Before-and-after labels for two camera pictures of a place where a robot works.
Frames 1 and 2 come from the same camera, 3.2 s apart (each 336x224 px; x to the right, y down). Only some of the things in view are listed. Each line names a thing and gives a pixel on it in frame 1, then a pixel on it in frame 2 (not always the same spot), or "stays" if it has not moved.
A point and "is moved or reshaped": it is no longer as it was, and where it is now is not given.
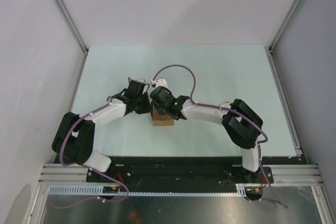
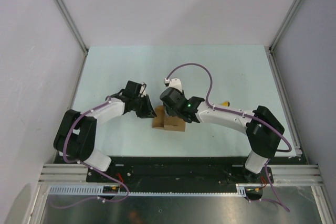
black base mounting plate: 179,171 stays
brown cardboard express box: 160,120 is moved or reshaped
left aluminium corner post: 68,17 stays
